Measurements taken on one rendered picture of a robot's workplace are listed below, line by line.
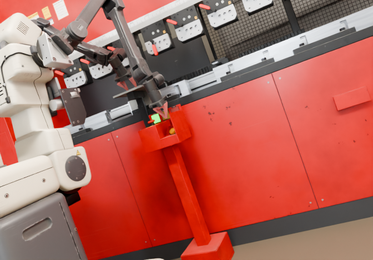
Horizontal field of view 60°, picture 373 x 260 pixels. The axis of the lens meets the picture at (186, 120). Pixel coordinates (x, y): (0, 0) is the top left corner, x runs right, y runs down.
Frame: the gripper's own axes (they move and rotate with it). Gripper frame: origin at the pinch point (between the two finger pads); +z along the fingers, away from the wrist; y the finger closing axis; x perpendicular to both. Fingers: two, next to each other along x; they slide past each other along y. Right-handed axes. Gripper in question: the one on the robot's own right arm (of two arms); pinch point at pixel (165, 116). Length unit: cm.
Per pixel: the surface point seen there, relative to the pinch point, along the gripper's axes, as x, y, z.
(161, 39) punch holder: 1, 40, -35
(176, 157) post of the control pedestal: 2.2, -4.5, 20.5
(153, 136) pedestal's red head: 7.7, -6.3, 5.9
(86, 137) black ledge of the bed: 61, 13, -2
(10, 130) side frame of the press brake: 103, 4, -25
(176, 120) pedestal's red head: -4.8, -0.2, 3.5
